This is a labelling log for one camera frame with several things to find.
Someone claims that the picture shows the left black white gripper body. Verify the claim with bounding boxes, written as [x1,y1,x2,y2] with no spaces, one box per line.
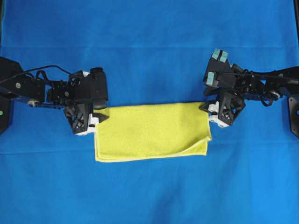
[64,70,98,136]

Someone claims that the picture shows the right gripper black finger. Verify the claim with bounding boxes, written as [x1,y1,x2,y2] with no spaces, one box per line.
[199,100,219,111]

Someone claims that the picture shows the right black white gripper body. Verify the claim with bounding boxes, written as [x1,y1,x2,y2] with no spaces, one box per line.
[206,91,245,128]

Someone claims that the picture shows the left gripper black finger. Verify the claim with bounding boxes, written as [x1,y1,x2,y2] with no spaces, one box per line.
[93,113,109,123]

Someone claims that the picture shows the yellow-green square towel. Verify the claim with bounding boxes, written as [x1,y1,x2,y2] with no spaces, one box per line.
[94,102,212,162]

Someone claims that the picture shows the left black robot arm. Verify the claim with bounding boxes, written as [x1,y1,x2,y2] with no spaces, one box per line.
[0,57,109,135]

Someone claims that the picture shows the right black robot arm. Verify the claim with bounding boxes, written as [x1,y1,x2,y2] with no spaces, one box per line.
[199,64,299,127]

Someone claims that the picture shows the right wrist camera teal pads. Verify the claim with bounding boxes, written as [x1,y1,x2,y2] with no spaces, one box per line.
[203,49,235,88]

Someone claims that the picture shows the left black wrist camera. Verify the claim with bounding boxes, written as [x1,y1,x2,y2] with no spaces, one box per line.
[82,67,108,110]

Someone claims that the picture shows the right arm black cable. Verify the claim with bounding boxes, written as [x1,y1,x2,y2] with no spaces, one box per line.
[233,70,299,107]

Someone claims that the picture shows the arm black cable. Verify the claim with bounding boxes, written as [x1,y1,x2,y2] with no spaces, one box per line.
[0,65,71,85]
[233,70,299,107]

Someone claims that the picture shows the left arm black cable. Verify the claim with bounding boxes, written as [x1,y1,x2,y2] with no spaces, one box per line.
[0,65,71,85]

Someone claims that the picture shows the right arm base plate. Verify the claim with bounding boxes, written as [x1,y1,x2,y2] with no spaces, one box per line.
[288,94,299,138]

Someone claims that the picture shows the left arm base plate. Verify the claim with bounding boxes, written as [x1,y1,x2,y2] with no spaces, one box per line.
[0,96,14,134]

